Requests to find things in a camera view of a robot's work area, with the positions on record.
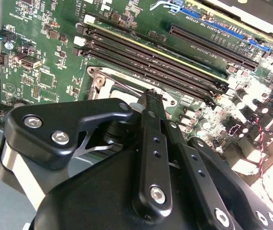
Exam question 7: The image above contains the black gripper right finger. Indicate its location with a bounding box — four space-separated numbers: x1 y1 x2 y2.
153 92 273 230

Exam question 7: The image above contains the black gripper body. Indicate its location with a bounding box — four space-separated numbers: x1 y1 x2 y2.
28 148 214 230

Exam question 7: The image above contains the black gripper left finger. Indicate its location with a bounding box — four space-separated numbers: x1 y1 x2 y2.
0 88 173 219

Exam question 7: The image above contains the metal wire locking lever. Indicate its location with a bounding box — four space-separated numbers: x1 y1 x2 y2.
111 80 151 95

